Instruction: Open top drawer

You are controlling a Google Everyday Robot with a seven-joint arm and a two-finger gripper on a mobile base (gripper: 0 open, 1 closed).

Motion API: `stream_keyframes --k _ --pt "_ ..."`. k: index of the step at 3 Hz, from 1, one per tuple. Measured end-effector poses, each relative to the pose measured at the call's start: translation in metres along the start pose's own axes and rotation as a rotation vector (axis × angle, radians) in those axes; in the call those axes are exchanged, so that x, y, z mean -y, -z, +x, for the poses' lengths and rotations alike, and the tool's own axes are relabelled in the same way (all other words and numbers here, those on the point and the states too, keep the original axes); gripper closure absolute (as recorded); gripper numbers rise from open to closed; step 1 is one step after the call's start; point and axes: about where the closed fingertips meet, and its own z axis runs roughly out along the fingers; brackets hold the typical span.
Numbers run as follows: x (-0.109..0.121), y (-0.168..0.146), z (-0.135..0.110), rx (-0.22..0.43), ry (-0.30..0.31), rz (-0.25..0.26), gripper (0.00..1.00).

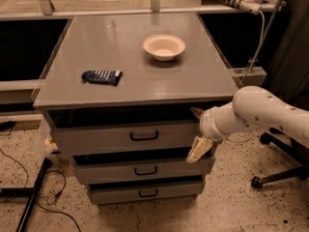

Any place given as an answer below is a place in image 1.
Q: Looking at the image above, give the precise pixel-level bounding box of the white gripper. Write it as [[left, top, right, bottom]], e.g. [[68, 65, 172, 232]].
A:
[[186, 105, 233, 163]]

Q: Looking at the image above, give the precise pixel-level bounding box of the grey top drawer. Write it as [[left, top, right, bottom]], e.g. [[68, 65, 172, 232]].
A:
[[52, 120, 201, 156]]

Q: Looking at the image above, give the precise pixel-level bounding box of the grey drawer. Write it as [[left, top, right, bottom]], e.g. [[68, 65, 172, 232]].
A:
[[88, 180, 205, 205], [74, 156, 215, 185], [52, 120, 201, 156]]

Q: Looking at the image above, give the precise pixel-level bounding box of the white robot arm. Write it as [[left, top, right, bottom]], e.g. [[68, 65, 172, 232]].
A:
[[186, 86, 309, 163]]

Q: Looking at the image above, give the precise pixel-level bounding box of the grey middle drawer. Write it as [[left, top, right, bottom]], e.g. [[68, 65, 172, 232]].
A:
[[74, 156, 215, 185]]

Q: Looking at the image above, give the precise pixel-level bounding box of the grey drawer cabinet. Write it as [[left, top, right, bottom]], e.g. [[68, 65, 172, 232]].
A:
[[34, 14, 238, 193]]

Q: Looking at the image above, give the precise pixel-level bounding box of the grey bottom drawer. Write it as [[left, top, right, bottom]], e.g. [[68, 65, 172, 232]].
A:
[[88, 180, 205, 205]]

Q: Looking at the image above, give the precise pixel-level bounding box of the white paper bowl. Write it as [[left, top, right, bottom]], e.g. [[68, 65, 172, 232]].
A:
[[143, 35, 185, 62]]

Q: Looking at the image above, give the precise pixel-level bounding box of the blue striped snack packet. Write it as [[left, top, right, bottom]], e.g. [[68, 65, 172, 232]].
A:
[[81, 71, 123, 86]]

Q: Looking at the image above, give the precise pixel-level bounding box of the white power strip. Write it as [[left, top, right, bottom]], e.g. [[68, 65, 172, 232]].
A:
[[218, 0, 262, 15]]

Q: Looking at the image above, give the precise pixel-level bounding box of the black floor stand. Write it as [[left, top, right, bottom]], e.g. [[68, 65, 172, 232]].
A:
[[0, 158, 52, 232]]

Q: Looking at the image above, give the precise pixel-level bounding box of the white power cable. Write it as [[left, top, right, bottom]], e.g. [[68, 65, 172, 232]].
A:
[[239, 11, 267, 82]]

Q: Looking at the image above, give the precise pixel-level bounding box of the black floor cable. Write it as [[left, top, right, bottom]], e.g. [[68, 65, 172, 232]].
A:
[[0, 126, 82, 232]]

